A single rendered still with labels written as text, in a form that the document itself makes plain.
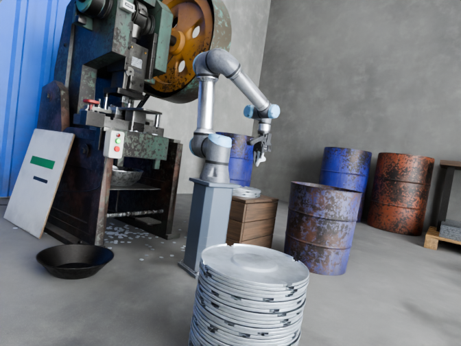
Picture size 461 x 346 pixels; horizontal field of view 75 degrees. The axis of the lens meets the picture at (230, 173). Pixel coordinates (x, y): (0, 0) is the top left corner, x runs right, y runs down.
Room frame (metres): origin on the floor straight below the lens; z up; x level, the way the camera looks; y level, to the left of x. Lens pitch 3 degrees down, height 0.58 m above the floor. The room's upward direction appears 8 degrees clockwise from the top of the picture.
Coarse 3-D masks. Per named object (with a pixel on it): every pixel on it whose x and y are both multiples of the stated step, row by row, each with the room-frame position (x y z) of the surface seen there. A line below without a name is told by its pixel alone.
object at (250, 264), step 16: (208, 256) 0.80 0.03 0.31; (224, 256) 0.82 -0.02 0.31; (240, 256) 0.82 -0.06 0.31; (256, 256) 0.84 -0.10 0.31; (272, 256) 0.88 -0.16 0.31; (288, 256) 0.89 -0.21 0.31; (224, 272) 0.70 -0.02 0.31; (240, 272) 0.72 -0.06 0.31; (256, 272) 0.73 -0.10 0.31; (272, 272) 0.75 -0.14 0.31; (288, 272) 0.76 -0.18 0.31; (304, 272) 0.78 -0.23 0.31
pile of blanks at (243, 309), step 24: (216, 288) 0.70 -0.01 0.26; (240, 288) 0.66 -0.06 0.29; (264, 288) 0.65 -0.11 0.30; (288, 288) 0.68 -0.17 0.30; (216, 312) 0.68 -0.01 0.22; (240, 312) 0.65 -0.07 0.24; (264, 312) 0.67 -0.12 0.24; (288, 312) 0.69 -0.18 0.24; (192, 336) 0.74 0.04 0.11; (216, 336) 0.68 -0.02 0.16; (240, 336) 0.67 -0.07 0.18; (264, 336) 0.66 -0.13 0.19; (288, 336) 0.69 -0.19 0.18
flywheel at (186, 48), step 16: (176, 0) 2.19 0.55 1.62; (192, 0) 2.10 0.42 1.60; (208, 0) 2.03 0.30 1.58; (176, 16) 2.26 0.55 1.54; (192, 16) 2.12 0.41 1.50; (208, 16) 1.99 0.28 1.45; (176, 32) 2.15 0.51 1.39; (192, 32) 2.15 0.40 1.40; (208, 32) 1.98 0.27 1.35; (176, 48) 2.14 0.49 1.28; (192, 48) 2.10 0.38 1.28; (208, 48) 1.97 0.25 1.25; (176, 64) 2.19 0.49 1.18; (192, 64) 2.09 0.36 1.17; (160, 80) 2.25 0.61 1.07; (176, 80) 2.17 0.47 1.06
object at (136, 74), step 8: (136, 48) 1.84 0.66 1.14; (144, 48) 1.88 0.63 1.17; (136, 56) 1.84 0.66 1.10; (144, 56) 1.89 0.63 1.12; (136, 64) 1.84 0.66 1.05; (144, 64) 1.89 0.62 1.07; (120, 72) 1.81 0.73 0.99; (128, 72) 1.80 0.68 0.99; (136, 72) 1.85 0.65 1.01; (144, 72) 1.90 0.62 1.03; (112, 80) 1.86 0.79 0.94; (120, 80) 1.81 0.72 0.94; (128, 80) 1.80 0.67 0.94; (136, 80) 1.82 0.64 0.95; (144, 80) 1.91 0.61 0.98; (128, 88) 1.79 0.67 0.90; (136, 88) 1.83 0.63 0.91
